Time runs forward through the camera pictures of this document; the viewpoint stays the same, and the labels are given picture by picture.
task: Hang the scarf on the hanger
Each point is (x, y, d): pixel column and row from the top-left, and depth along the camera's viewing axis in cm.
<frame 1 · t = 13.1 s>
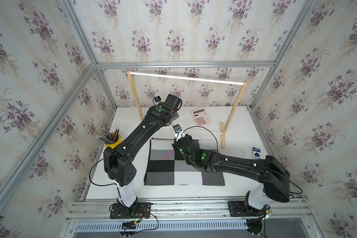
left hand: (175, 116, 82), fingers closed
right hand: (177, 134, 77), fingers closed
wooden clothes rack: (223, 132, 103), point 3 cm above the table
pink calculator: (201, 116, 113), point 3 cm above the table
black white checkered scarf: (164, 166, 90), on the table
colored pencils bundle: (108, 137, 89), point 11 cm above the table

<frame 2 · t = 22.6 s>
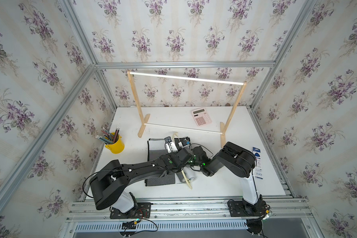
left hand: (180, 153, 86), fingers closed
right hand: (173, 159, 88), fingers open
black white checkered scarf: (156, 149, 94), point 2 cm above the table
the other named things where they were.

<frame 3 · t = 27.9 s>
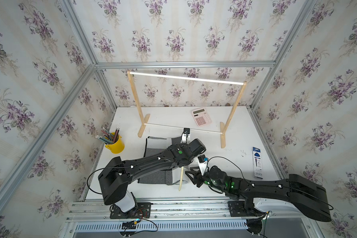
left hand: (190, 148, 80), fingers closed
right hand: (189, 171, 76), fingers open
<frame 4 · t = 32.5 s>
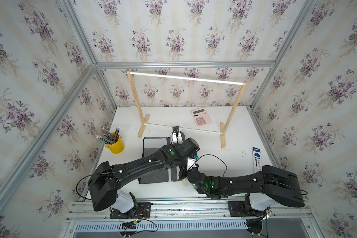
left hand: (184, 145, 79), fingers closed
right hand: (179, 161, 76), fingers closed
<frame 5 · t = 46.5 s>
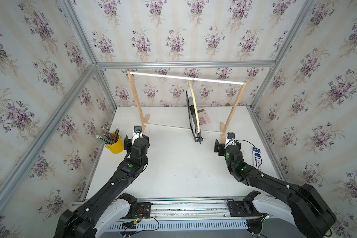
left hand: (137, 136, 78), fingers open
right hand: (225, 139, 85), fingers open
black white checkered scarf: (188, 118, 103), point 9 cm above the table
the other named things where they were.

